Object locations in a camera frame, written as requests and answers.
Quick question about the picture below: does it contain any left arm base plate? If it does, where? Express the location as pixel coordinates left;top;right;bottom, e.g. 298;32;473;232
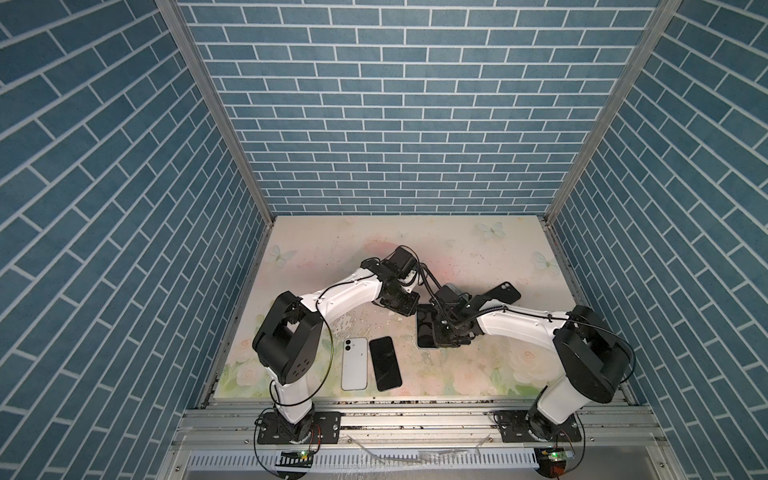
256;409;342;446

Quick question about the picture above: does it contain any white slotted cable duct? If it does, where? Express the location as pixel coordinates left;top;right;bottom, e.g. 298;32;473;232
187;448;539;473

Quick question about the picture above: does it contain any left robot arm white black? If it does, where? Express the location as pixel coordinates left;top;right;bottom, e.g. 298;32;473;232
252;265;418;425

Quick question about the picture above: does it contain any black phone screen up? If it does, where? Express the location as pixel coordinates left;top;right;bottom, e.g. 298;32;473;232
369;336;402;392

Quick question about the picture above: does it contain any blue phone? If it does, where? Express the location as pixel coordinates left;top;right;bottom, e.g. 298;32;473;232
416;304;437;349

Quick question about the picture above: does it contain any white phone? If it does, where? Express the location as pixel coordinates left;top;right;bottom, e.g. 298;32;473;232
341;337;368;391

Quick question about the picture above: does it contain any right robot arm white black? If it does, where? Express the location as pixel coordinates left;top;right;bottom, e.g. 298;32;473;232
416;302;635;441

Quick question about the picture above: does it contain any aluminium front rail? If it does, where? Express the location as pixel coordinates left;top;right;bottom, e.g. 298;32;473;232
171;399;668;450

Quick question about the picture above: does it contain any black phone case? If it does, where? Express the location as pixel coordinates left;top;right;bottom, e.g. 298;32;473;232
471;281;522;310

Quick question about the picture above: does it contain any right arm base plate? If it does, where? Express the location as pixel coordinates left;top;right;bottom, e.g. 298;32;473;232
490;410;583;443

